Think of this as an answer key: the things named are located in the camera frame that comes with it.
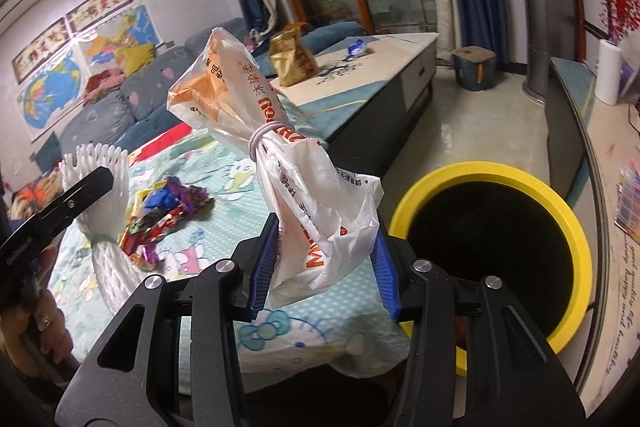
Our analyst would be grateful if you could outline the blue fabric sofa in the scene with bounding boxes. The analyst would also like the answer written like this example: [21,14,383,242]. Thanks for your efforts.
[35,21,366,172]

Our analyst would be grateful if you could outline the gold snack bag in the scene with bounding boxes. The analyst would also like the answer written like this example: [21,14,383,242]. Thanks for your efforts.
[269,27,320,88]

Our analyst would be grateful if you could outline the grey coffee table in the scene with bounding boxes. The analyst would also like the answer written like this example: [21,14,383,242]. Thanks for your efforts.
[265,32,442,188]

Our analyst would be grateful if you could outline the glass topped tv cabinet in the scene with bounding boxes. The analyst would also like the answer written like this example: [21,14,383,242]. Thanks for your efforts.
[545,57,640,408]

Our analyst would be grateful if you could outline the red blossom wall decoration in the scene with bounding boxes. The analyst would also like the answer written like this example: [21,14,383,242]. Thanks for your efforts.
[600,0,640,45]

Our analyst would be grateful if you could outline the orange patterned cloth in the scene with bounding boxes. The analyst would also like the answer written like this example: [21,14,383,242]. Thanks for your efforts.
[10,177,66,220]

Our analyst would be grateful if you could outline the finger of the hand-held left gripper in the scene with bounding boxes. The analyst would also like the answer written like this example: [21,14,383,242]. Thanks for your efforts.
[0,167,115,308]

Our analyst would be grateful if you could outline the cartoon cat printed blanket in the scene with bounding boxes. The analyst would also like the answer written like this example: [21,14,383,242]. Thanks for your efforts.
[47,127,416,380]

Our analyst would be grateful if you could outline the pile of colourful candy wrappers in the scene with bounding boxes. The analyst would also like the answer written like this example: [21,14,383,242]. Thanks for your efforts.
[117,174,216,270]

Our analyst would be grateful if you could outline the framed calligraphy scroll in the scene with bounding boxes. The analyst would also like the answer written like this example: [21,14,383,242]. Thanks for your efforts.
[66,0,133,32]
[11,18,71,82]

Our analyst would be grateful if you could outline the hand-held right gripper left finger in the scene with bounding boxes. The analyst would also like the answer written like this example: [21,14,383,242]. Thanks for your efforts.
[55,212,282,427]

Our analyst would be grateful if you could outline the pink clothes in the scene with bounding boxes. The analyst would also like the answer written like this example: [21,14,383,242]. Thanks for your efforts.
[85,68,126,105]

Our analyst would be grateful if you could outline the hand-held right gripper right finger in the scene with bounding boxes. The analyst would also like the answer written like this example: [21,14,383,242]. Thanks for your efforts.
[371,226,587,427]

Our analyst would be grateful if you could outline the country map poster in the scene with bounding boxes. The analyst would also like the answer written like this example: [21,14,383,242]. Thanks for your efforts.
[80,4,163,72]

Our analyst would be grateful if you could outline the white paper towel roll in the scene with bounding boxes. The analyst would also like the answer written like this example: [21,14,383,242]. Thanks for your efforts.
[595,39,623,105]

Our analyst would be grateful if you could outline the white and orange plastic bag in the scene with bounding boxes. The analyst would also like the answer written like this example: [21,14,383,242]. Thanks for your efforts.
[166,27,383,308]

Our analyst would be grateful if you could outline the grey standing air conditioner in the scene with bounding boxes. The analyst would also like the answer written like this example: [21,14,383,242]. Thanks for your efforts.
[507,0,551,100]

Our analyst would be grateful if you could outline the purple dotted box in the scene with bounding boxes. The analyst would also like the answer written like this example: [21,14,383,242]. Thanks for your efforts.
[620,57,640,100]

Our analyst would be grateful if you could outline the colourful box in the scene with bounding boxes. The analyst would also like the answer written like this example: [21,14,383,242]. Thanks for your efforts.
[612,157,640,243]

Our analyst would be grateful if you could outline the yellow cloth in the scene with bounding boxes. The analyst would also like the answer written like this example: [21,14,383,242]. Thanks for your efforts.
[120,44,157,78]

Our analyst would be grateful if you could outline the round blue stool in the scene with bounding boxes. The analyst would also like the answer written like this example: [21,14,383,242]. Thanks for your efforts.
[451,47,498,92]

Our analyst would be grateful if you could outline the white foam fruit net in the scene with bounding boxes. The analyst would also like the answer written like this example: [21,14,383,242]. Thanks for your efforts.
[59,144,146,314]

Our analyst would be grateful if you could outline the world map poster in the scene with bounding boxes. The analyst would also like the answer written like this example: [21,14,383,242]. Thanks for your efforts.
[17,52,86,140]

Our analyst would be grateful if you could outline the person's left hand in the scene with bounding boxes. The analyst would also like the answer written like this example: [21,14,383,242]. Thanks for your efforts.
[0,246,76,378]

